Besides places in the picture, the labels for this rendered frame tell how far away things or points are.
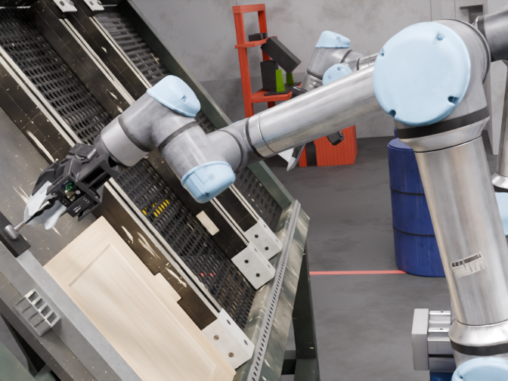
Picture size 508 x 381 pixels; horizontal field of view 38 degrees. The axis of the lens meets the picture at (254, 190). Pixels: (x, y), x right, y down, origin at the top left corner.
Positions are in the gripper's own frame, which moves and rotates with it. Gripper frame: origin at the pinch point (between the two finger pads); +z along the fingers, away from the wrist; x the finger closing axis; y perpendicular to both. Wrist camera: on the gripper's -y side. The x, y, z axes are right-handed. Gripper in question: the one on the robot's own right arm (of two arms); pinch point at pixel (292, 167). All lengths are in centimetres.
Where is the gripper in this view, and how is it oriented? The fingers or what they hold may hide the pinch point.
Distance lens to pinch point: 188.1
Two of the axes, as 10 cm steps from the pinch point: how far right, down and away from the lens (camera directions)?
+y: -9.0, -4.1, 1.4
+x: -2.6, 2.6, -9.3
